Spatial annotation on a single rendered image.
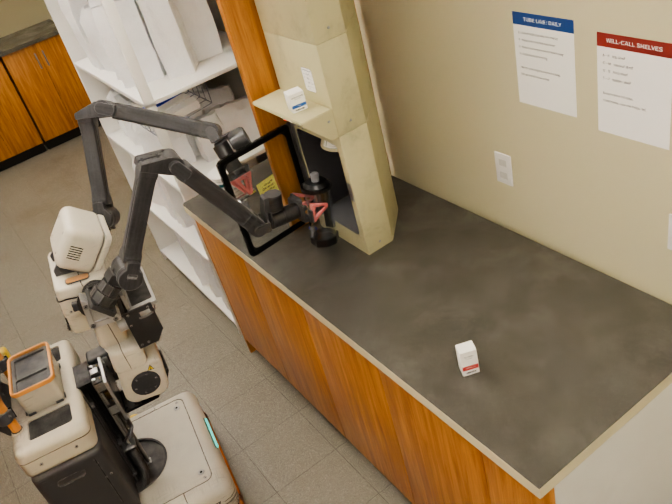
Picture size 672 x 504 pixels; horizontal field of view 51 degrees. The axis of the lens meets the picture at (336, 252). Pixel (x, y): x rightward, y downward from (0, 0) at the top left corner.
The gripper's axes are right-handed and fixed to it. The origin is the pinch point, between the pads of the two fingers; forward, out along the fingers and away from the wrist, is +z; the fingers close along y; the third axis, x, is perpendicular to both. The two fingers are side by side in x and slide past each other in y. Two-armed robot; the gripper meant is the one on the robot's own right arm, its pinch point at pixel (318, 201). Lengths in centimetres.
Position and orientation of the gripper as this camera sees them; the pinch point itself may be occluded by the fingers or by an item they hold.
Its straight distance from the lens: 244.8
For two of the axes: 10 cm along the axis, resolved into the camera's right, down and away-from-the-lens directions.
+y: -5.6, -3.7, 7.4
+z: 8.2, -3.7, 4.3
